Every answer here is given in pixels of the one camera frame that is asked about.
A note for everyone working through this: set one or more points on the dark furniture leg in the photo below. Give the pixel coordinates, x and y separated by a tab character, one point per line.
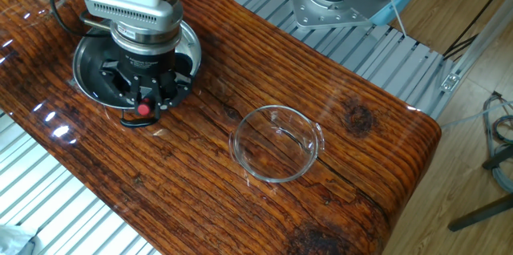
497	159
481	213

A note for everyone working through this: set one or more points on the white zip tie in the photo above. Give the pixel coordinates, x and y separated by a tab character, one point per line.
397	14

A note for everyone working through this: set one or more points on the aluminium frame post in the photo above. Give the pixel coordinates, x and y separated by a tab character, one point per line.
481	34

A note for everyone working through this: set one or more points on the white plastic bag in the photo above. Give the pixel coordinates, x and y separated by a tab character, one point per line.
14	241

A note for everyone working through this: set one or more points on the clear glass bowl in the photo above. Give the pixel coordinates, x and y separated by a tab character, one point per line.
276	142

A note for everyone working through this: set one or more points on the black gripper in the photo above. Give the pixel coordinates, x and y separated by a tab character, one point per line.
148	62

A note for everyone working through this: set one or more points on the glossy wood grain table mat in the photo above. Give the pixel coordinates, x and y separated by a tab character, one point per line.
280	66

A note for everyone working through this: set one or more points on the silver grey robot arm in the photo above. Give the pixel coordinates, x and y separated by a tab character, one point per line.
144	40

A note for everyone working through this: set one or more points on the black ladle with red accents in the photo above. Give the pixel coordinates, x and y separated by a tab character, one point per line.
143	108

